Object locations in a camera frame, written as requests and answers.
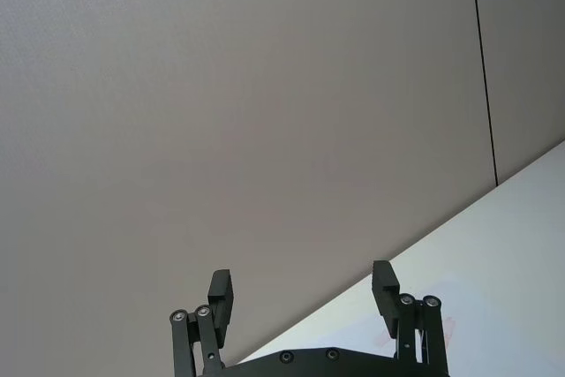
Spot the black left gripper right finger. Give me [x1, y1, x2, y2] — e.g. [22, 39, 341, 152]
[372, 260, 450, 377]

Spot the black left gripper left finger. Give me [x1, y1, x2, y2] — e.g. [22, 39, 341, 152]
[169, 268, 236, 377]

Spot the white table cloth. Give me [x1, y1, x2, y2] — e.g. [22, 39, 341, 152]
[229, 139, 565, 377]

